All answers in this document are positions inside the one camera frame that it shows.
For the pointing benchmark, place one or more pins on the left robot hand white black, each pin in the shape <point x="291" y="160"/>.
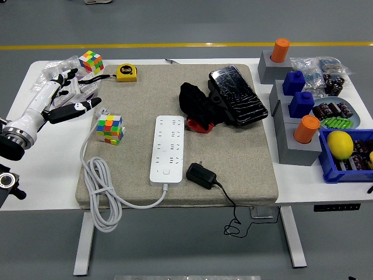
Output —
<point x="38" y="99"/>

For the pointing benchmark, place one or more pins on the clear plastic bags pile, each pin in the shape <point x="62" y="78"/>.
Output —
<point x="54" y="68"/>

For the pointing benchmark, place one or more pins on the purple oval tray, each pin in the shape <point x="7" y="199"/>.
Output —
<point x="94" y="95"/>

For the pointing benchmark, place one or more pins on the small rubik's cube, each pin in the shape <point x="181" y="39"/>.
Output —
<point x="91" y="61"/>

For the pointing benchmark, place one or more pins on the white table leg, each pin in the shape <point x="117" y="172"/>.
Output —
<point x="84" y="245"/>
<point x="294" y="239"/>

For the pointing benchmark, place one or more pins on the black table control panel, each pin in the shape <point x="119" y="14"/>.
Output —
<point x="336" y="207"/>

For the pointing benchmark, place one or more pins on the large twisted rubik's cube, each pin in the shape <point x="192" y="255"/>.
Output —
<point x="109" y="128"/>

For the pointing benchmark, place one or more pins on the small black object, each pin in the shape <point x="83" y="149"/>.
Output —
<point x="370" y="189"/>

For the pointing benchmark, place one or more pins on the blue plastic bin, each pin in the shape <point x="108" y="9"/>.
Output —
<point x="335" y="175"/>

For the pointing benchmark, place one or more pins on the small yellow object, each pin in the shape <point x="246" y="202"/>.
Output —
<point x="371" y="160"/>

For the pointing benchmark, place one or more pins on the dark capacitor pile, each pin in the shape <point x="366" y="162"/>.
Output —
<point x="360" y="159"/>

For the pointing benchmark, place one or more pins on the yellow lemon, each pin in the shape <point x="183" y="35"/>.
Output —
<point x="339" y="144"/>

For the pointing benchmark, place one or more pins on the grey block with round hole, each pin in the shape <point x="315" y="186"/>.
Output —
<point x="271" y="70"/>
<point x="297" y="154"/>

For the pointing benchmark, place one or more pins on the small dark pen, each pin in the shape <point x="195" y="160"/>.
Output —
<point x="172" y="61"/>

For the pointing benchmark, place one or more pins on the orange cylinder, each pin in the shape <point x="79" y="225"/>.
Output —
<point x="280" y="51"/>
<point x="306" y="129"/>

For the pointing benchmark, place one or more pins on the green battery pile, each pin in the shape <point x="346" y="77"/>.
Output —
<point x="338" y="122"/>

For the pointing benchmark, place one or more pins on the black and red fabric bundle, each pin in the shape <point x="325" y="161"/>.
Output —
<point x="195" y="99"/>

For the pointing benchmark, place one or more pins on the pale blue plate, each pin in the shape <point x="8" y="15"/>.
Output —
<point x="356" y="116"/>

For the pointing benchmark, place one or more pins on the grey block with square hole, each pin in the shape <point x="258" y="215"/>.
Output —
<point x="277" y="93"/>
<point x="281" y="116"/>

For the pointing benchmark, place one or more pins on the grey-brown fabric mat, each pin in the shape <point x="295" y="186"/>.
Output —
<point x="233" y="146"/>

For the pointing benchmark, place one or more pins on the blue block with knob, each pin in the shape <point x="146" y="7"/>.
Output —
<point x="292" y="84"/>
<point x="300" y="106"/>

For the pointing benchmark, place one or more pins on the black capacitor cluster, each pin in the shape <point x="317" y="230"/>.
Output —
<point x="333" y="84"/>

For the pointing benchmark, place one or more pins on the black glossy rectangular case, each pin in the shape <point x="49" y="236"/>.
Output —
<point x="237" y="93"/>

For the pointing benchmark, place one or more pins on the clear bag of blue parts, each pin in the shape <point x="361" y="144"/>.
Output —
<point x="310" y="77"/>
<point x="330" y="64"/>

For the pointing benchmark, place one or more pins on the white wall socket panel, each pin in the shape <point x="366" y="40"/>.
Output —
<point x="87" y="90"/>
<point x="65" y="100"/>

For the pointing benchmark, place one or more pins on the metal bracket under table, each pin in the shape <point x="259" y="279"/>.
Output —
<point x="262" y="213"/>

